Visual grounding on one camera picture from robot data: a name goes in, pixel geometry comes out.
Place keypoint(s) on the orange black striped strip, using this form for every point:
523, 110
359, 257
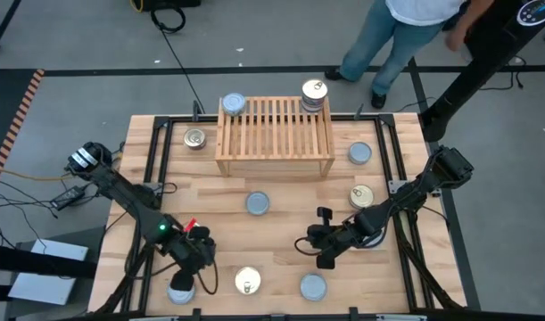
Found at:
21, 111

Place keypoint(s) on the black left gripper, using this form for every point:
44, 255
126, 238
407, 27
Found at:
192, 252

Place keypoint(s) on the wooden slatted shelf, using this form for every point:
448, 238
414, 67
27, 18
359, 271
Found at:
272, 134

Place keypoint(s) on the plain gold lid can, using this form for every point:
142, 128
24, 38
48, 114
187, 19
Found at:
195, 138

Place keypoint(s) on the black metal table frame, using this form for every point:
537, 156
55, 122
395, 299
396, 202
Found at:
183, 119

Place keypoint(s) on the person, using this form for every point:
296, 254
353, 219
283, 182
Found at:
423, 11

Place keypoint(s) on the black power adapter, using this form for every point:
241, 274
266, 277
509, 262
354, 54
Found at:
68, 197

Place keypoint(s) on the white flat box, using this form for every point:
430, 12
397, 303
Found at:
40, 287

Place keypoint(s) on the black tower fan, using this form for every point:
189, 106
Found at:
477, 67

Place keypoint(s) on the black equipment case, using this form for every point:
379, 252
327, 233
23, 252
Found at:
169, 3

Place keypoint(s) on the black beam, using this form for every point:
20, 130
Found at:
31, 262

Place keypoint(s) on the black table post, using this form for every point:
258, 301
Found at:
359, 111
195, 110

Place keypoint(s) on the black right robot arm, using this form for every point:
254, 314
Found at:
415, 191

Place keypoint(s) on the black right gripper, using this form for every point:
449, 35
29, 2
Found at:
341, 238

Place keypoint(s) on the red tag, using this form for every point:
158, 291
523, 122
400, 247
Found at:
190, 223

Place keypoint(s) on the blue pink label salmon can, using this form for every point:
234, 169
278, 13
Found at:
247, 280
361, 196
315, 89
313, 109

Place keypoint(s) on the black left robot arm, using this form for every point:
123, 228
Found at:
120, 191

